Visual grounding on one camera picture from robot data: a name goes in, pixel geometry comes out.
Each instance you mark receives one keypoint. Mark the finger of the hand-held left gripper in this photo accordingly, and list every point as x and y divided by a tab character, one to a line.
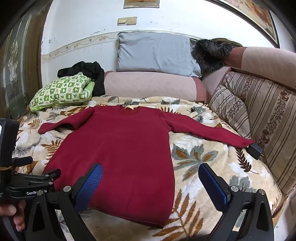
39	178

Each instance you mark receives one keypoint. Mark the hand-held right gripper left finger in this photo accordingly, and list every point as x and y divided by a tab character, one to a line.
90	185

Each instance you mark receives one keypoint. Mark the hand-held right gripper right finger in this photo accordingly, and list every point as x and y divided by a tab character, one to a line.
212	185

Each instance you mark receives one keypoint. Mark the dark red sweater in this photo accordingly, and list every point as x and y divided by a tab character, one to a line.
120	150

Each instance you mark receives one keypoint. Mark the person's left hand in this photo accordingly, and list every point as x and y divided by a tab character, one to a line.
19	213

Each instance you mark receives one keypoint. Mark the floral beige blanket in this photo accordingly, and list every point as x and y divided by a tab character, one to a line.
203	143

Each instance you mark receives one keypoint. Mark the small black device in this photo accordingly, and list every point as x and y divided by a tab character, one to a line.
254	150

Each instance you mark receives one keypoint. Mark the green patterned pillow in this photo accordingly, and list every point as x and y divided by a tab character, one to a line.
60	90

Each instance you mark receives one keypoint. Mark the small striped cushion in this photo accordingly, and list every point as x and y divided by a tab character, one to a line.
229	109

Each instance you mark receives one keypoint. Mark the large striped cushion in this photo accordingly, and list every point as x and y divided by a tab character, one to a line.
272	111

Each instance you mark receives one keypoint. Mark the lime green cloth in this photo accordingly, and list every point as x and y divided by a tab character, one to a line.
89	87

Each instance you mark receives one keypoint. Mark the black garment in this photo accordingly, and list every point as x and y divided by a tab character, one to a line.
92	69

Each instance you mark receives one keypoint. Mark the fur-trimmed coat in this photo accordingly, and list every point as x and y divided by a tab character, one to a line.
212	53

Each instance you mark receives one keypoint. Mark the grey pillow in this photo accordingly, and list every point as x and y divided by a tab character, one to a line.
155	51

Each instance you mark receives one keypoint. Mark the large framed picture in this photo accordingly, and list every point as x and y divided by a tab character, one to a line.
256	14

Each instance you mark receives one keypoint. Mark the beige wall switch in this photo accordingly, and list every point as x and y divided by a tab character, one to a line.
131	20
122	20

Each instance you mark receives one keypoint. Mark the small framed wall panel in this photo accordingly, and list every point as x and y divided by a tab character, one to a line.
141	3

